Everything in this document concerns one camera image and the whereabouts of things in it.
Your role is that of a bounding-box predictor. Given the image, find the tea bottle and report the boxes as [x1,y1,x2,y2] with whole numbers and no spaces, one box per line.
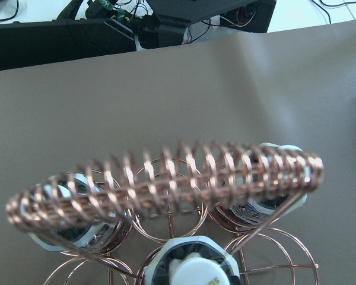
[144,236,241,285]
[216,142,307,226]
[28,173,131,254]

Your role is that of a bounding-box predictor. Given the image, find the black electronics equipment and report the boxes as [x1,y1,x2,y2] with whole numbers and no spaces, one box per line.
[0,1,276,71]

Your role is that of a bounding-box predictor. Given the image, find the copper wire bottle rack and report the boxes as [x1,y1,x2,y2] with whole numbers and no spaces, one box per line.
[6,142,323,284]

